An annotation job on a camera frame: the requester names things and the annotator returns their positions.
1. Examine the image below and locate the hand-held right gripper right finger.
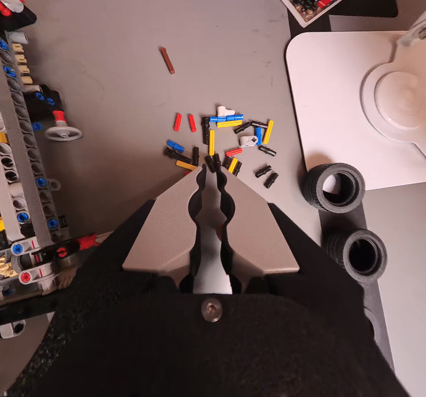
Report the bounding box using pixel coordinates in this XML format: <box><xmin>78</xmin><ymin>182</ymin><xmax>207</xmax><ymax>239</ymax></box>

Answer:
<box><xmin>216</xmin><ymin>167</ymin><xmax>299</xmax><ymax>276</ymax></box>

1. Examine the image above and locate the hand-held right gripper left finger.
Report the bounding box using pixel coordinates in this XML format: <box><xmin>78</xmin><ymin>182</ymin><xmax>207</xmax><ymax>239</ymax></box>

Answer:
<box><xmin>122</xmin><ymin>165</ymin><xmax>207</xmax><ymax>276</ymax></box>

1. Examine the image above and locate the pile of small lego pins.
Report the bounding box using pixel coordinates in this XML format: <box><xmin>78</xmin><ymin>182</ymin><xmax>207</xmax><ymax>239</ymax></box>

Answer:
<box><xmin>164</xmin><ymin>105</ymin><xmax>279</xmax><ymax>189</ymax></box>

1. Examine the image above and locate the lego car chassis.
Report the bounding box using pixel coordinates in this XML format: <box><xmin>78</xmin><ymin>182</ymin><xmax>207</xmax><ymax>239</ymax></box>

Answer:
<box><xmin>0</xmin><ymin>0</ymin><xmax>104</xmax><ymax>339</ymax></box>

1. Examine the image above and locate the brown lego axle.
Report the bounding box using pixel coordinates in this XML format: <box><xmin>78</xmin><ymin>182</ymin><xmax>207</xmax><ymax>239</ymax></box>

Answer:
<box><xmin>159</xmin><ymin>47</ymin><xmax>176</xmax><ymax>74</ymax></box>

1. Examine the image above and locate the white desk lamp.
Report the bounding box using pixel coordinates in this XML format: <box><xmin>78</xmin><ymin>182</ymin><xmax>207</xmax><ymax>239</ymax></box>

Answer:
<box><xmin>286</xmin><ymin>14</ymin><xmax>426</xmax><ymax>191</ymax></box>

